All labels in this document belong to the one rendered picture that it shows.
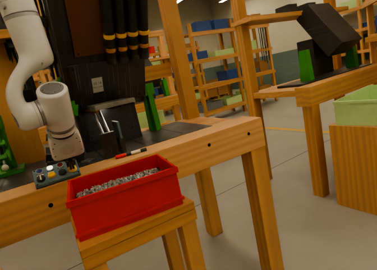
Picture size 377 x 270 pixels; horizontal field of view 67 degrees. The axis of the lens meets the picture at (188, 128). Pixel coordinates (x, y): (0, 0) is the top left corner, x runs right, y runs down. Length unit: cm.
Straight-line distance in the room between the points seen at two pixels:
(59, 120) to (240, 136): 82
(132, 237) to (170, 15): 142
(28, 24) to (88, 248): 61
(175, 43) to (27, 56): 116
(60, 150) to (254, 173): 91
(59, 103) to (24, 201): 40
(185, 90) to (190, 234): 115
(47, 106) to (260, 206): 111
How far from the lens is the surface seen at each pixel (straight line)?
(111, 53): 121
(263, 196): 154
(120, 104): 117
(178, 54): 189
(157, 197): 86
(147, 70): 189
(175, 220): 89
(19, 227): 115
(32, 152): 170
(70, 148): 101
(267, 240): 165
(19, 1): 93
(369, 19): 480
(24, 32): 91
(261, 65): 773
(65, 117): 91
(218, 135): 130
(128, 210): 85
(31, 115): 89
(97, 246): 84
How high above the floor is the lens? 118
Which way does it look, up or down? 11 degrees down
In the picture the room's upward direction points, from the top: 12 degrees counter-clockwise
